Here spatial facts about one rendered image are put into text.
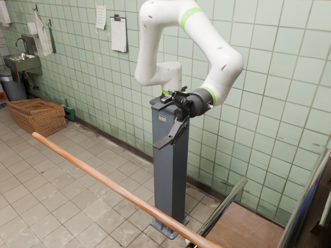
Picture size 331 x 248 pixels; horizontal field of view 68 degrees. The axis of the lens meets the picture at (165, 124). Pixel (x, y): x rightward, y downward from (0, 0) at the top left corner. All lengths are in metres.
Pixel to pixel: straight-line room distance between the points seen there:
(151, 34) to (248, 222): 1.24
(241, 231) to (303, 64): 1.08
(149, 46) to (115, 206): 1.69
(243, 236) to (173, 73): 1.04
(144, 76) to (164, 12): 0.40
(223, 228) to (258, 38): 1.23
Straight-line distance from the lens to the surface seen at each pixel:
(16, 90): 4.99
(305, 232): 0.63
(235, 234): 1.64
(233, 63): 0.89
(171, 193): 1.92
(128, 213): 2.45
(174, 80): 1.49
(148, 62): 1.35
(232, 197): 0.98
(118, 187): 0.96
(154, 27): 1.19
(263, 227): 1.72
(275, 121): 1.92
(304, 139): 1.92
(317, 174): 0.75
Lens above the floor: 1.87
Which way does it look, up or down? 30 degrees down
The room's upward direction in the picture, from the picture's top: straight up
